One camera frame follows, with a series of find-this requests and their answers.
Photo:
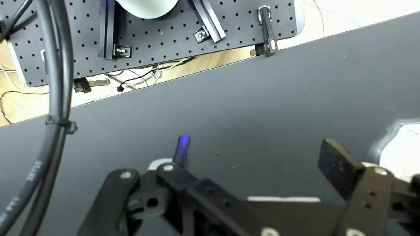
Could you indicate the grey rounded dome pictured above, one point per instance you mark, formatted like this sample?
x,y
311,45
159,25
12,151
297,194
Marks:
x,y
146,8

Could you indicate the black perforated breadboard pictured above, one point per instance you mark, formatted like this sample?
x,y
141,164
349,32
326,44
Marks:
x,y
165,40

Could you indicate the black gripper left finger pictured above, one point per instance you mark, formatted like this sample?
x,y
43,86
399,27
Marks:
x,y
192,192

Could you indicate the black aluminium rail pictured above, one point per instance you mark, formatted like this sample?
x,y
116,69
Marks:
x,y
109,27
211,21

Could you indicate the black table clamp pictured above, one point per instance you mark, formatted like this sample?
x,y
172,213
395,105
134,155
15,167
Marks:
x,y
268,31

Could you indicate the black zip tie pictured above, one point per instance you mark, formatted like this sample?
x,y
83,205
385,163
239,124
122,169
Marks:
x,y
66,125

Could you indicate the white cloth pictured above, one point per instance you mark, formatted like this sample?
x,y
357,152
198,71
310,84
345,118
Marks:
x,y
407,149

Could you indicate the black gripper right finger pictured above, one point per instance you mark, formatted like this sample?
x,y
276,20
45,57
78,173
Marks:
x,y
349,175

